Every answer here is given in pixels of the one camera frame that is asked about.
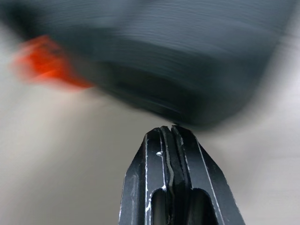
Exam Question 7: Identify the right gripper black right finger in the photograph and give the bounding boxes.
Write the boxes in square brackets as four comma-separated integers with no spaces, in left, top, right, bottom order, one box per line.
[171,125,247,225]

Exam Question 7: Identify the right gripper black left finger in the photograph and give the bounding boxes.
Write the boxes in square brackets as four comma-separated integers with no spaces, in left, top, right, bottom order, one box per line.
[118,126,175,225]

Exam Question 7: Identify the black tool case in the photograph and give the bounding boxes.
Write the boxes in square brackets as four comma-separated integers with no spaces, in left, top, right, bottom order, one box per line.
[0,0,300,132]

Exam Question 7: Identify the orange object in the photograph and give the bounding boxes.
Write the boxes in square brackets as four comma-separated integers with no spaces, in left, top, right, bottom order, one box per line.
[10,35,94,93]

